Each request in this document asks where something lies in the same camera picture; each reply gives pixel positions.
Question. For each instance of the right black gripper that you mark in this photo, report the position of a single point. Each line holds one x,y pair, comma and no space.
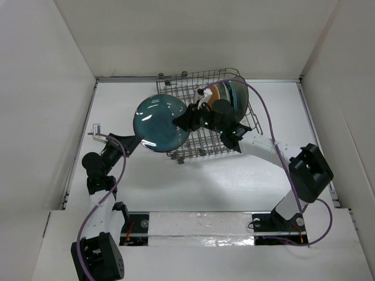
190,117

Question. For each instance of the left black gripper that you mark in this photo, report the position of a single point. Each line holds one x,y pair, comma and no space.
129,142

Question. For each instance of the dark teal blossom plate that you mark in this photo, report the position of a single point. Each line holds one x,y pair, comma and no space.
153,120

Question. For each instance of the round woven bamboo tray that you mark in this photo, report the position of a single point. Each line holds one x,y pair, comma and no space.
218,93

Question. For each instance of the cream plate tree drawing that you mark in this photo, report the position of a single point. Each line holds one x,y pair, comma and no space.
239,96

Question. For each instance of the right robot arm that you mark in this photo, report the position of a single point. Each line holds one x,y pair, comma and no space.
305,167

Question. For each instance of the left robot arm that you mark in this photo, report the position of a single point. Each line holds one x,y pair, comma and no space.
95,253

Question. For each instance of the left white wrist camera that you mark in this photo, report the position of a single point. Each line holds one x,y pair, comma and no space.
96,131

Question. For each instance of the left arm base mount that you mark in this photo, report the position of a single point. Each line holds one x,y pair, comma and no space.
135,230

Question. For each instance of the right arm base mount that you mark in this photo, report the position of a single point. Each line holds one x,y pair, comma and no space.
269,231

